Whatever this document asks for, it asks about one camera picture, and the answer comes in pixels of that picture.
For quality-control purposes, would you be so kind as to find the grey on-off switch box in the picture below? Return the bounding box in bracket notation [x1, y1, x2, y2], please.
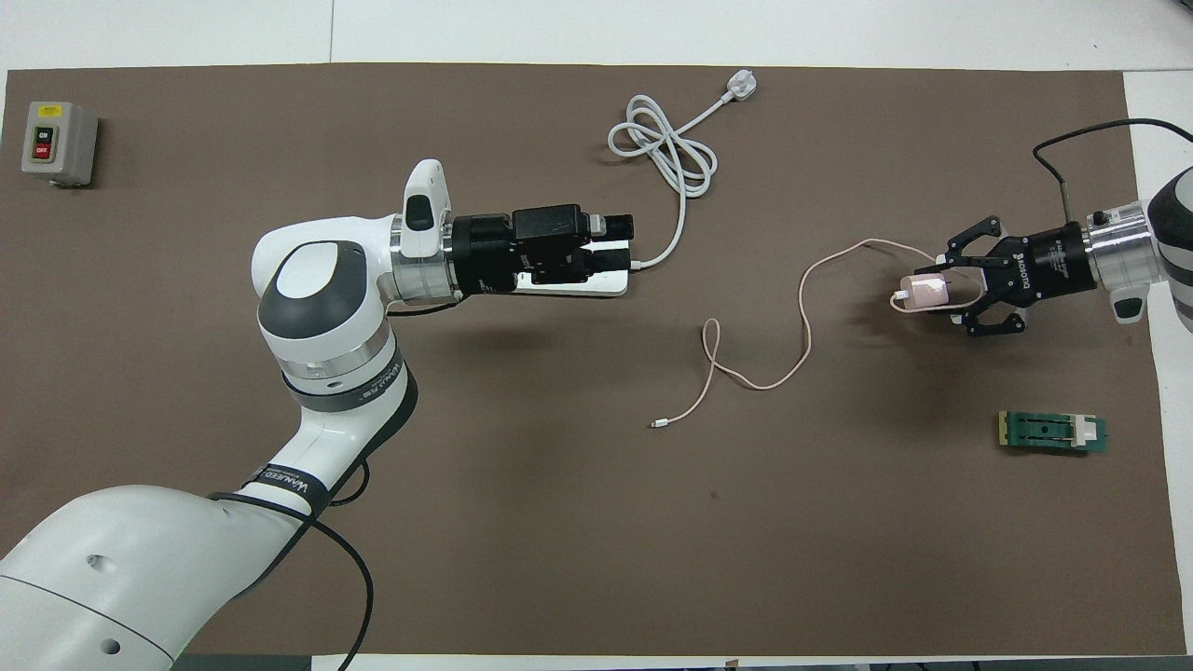
[21, 101, 100, 189]

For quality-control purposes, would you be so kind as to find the brown table mat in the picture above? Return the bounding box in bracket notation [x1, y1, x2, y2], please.
[0, 63, 1186, 657]

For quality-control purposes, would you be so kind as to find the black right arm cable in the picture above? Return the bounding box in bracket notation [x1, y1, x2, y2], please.
[1032, 117, 1193, 221]

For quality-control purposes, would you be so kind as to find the pink charger adapter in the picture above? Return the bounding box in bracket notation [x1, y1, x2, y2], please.
[890, 273, 953, 314]

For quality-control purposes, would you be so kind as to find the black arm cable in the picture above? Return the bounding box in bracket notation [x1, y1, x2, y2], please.
[207, 459, 376, 671]
[1032, 117, 1193, 221]

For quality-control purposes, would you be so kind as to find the green knife switch block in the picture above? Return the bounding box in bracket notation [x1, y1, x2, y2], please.
[997, 410, 1109, 458]

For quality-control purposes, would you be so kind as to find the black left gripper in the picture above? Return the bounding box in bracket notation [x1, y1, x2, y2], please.
[450, 204, 636, 296]

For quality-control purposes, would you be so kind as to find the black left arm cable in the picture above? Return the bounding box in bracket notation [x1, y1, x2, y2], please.
[207, 459, 376, 671]

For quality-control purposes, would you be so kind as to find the white power cord with plug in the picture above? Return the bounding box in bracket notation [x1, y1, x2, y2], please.
[608, 70, 759, 272]

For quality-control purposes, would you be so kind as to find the pink charging cable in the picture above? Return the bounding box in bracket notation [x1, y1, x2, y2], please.
[650, 239, 944, 431]

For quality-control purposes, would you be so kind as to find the white power strip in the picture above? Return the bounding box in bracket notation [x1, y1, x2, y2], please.
[508, 268, 631, 297]

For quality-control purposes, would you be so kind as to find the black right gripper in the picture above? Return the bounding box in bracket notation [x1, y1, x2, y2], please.
[934, 215, 1094, 337]

